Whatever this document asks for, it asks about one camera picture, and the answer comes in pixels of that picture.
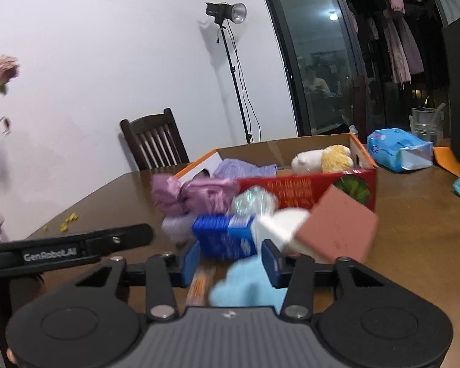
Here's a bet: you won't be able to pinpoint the clear glass cup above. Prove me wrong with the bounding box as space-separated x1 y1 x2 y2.
411 106 444 143

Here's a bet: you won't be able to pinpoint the yellow crumbs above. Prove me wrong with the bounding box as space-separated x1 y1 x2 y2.
42 212 78 232

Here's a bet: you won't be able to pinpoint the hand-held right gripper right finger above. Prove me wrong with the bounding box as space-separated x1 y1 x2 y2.
261 239 386 322

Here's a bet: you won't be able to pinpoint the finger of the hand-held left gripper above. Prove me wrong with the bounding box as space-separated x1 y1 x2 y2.
83 223 155 257

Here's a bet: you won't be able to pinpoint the dried pink flowers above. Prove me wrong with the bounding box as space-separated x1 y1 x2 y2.
0 54 21 162

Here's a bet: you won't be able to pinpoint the studio light on stand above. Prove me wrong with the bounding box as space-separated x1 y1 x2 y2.
205 2 261 144

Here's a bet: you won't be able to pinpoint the light blue fluffy cloth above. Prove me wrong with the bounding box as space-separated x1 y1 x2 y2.
209 256 289 309

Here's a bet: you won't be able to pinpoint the black framed glass door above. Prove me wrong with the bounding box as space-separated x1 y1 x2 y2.
254 0 447 139

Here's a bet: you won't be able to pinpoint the orange snack packet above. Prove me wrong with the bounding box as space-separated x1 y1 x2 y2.
186 267 216 308

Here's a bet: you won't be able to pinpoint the person's left hand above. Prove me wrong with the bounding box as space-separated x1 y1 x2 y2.
0 307 18 366

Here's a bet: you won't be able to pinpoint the hanging pink clothes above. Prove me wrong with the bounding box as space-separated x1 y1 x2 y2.
379 0 426 85

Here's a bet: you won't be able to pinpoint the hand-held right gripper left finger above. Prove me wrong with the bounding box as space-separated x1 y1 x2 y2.
75 240 202 322

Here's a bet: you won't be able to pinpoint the red orange cardboard box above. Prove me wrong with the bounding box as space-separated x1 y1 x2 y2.
173 132 378 213

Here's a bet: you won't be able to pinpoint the pink brown sponge block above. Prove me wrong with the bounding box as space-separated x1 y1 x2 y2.
294 184 380 265

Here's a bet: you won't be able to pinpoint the purple knitted cloth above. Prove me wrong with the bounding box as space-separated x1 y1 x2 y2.
214 159 277 179

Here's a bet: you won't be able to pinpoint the lavender fluffy puff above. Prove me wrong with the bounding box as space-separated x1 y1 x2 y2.
162 214 200 243

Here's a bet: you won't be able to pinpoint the blue wet wipes packet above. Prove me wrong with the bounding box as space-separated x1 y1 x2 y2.
366 127 434 172

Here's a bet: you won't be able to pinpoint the white wedge sponge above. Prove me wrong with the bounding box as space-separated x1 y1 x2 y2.
252 207 312 255

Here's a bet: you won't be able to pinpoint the white and yellow plush toy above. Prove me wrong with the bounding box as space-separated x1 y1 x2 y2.
290 144 354 175

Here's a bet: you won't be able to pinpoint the dark wooden chair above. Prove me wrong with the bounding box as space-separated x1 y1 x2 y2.
120 108 191 172

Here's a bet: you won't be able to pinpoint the purple satin cloth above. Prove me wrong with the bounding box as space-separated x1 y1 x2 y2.
151 174 241 216

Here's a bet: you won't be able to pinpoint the blue tissue packet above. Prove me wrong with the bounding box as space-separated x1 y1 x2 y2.
192 214 262 258

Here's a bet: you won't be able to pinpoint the orange paper envelope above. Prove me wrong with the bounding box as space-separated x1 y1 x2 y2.
432 146 460 178

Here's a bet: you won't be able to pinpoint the iridescent plastic bag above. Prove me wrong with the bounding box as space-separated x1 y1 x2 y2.
231 186 279 216

